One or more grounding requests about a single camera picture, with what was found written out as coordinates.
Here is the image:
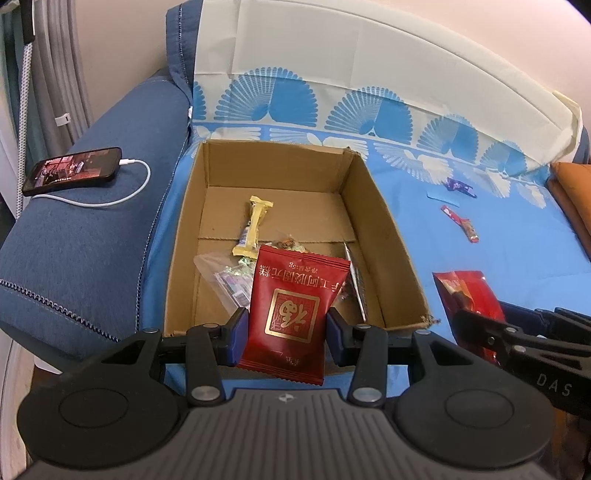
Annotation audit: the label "large red snack bag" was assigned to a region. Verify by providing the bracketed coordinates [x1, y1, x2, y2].
[433, 270, 506, 365]

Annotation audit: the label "small red candy bar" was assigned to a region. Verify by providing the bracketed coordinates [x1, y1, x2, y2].
[441, 205, 480, 244]

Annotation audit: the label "silver purple stick sachet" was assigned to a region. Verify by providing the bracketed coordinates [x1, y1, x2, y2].
[344, 242, 368, 324]

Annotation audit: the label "purple chocolate wrapper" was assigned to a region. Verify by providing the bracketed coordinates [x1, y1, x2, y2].
[444, 177, 477, 199]

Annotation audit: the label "red square snack packet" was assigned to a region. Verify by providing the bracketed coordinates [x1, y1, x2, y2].
[238, 246, 351, 386]

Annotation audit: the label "yellow snack bar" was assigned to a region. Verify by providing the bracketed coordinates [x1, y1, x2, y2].
[231, 195, 273, 260]

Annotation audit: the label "clear bag orange snacks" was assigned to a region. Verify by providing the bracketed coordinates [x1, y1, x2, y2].
[266, 236, 308, 253]

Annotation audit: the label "blue fabric sofa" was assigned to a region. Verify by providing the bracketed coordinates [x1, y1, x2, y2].
[1, 1, 201, 369]

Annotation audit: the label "orange cushion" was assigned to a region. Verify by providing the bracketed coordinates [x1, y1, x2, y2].
[547, 162, 591, 257]

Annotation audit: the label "clear bag pastel candies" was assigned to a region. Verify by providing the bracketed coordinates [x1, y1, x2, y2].
[193, 251, 256, 313]

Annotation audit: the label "black smartphone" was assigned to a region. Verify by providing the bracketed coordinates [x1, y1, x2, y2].
[22, 147, 122, 197]

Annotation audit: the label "open cardboard box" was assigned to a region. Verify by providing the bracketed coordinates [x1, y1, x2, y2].
[163, 139, 435, 338]

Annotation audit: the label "blue fan-pattern sofa cover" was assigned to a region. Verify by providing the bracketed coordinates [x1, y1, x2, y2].
[138, 0, 591, 398]

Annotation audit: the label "grey curtain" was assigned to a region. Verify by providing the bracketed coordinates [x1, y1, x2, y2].
[1, 1, 93, 163]

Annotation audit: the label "white charging cable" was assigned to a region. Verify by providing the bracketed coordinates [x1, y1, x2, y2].
[34, 158, 153, 209]

